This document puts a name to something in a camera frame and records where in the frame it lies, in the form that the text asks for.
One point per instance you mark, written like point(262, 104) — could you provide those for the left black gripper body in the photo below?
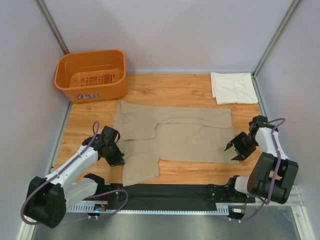
point(114, 156)

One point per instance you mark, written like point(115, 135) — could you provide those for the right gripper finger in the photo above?
point(238, 157)
point(228, 146)

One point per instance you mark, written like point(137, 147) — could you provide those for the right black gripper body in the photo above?
point(244, 145)

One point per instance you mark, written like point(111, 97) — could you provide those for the beige t shirt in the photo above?
point(178, 134)

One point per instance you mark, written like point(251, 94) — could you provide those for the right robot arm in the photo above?
point(274, 174)

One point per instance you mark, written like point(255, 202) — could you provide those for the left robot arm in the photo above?
point(48, 198)

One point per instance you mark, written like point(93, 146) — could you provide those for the folded white t shirt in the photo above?
point(233, 88)

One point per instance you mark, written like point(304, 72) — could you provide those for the orange plastic basket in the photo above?
point(92, 76)

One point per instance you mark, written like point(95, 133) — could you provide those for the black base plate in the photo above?
point(177, 197)

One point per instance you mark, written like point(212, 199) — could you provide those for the right aluminium frame post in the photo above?
point(276, 36)

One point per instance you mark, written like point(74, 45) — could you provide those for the aluminium frame post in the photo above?
point(276, 36)
point(52, 25)

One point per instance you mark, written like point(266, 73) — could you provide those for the left aluminium frame post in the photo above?
point(52, 25)

